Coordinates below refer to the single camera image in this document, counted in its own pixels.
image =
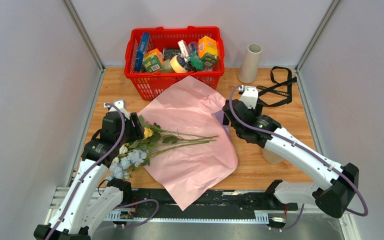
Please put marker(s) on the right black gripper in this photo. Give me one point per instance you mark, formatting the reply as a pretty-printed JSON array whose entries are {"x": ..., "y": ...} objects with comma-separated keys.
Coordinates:
[{"x": 256, "y": 112}]

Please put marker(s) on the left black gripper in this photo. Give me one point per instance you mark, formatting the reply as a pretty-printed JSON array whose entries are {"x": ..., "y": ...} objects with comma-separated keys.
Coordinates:
[{"x": 137, "y": 131}]

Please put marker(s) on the artificial flower bunch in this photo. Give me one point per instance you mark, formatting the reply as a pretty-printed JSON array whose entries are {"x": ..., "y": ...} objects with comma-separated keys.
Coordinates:
[{"x": 156, "y": 141}]

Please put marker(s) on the black printed ribbon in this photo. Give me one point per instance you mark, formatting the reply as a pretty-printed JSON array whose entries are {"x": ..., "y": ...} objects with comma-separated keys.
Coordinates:
[{"x": 283, "y": 89}]

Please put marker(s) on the purple pink wrapping paper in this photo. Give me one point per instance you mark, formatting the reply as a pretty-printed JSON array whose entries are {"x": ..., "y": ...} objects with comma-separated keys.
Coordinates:
[{"x": 189, "y": 106}]

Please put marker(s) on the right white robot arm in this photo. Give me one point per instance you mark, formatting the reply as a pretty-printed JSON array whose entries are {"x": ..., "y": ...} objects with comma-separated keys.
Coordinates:
[{"x": 334, "y": 187}]

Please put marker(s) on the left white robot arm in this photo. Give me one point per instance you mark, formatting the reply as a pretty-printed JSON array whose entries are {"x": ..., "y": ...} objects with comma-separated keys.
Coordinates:
[{"x": 77, "y": 218}]

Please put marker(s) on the beige cylindrical vase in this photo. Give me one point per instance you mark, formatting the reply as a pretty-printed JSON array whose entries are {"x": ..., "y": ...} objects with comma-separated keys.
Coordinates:
[{"x": 250, "y": 64}]

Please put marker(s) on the green plastic item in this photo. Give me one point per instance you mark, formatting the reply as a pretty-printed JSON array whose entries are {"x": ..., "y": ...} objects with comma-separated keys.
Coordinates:
[{"x": 195, "y": 63}]

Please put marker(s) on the orange green box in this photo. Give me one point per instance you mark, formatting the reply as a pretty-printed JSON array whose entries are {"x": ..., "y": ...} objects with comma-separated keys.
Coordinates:
[{"x": 208, "y": 51}]

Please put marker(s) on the green yellow box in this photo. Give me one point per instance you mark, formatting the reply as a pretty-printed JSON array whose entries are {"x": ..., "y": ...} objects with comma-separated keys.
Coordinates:
[{"x": 153, "y": 61}]

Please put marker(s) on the masking tape roll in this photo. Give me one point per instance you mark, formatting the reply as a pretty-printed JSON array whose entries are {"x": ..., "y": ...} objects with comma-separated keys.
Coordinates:
[{"x": 178, "y": 64}]

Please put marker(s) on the white packet in basket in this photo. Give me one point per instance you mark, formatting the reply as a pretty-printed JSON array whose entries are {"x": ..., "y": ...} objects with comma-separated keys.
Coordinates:
[{"x": 184, "y": 49}]

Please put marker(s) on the blue box in basket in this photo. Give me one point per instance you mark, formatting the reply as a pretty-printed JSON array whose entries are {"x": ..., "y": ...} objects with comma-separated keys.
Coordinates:
[{"x": 141, "y": 51}]

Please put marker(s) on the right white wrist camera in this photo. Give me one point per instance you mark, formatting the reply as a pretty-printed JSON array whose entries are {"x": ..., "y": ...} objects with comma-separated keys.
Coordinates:
[{"x": 249, "y": 96}]

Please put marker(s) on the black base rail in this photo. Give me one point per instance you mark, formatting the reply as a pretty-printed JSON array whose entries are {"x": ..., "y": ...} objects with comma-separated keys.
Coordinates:
[{"x": 214, "y": 205}]

